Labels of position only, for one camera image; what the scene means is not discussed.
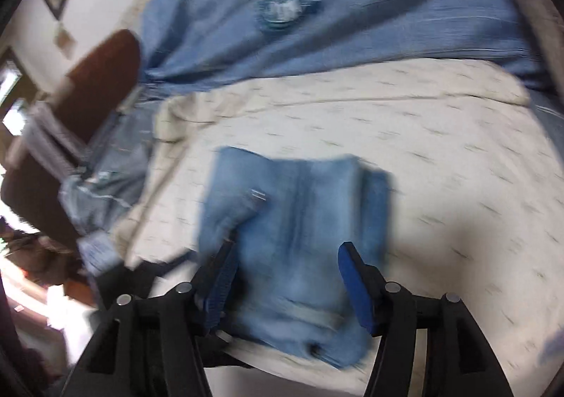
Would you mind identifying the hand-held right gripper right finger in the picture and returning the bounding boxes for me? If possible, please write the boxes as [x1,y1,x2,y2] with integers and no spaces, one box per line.
[338,242,514,397]

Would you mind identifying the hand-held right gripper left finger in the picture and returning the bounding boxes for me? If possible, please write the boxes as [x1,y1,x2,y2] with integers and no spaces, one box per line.
[59,241,239,397]

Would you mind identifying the blue denim pants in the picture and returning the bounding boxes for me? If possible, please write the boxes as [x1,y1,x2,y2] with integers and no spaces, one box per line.
[196,146,393,369]

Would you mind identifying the cream quilted blanket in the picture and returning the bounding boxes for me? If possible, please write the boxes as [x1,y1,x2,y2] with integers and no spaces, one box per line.
[110,58,564,397]

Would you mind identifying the grey cloth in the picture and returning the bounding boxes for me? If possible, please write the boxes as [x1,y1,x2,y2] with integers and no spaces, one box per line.
[24,100,91,180]

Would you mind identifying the brown wooden headboard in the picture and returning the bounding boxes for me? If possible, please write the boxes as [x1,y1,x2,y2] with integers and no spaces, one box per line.
[0,29,142,248]

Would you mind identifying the blue striped shirt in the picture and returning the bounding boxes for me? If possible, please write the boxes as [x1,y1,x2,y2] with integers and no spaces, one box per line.
[139,0,564,92]

